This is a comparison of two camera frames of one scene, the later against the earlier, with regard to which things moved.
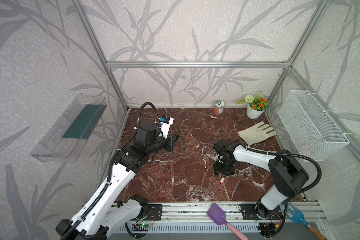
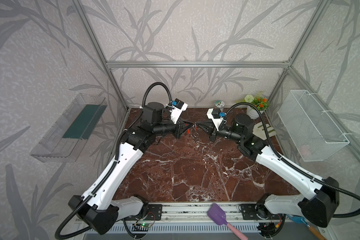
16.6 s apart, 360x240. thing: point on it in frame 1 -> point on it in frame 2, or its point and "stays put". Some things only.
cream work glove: [256, 132] stays put
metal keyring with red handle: [184, 145] -> [196, 134]
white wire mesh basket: [309, 129] stays put
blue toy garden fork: [298, 216] stays put
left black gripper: [171, 142] -> [178, 129]
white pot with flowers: [256, 105] stays put
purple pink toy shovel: [217, 214] stays put
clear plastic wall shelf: [63, 142] stays put
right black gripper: [223, 162] -> [213, 132]
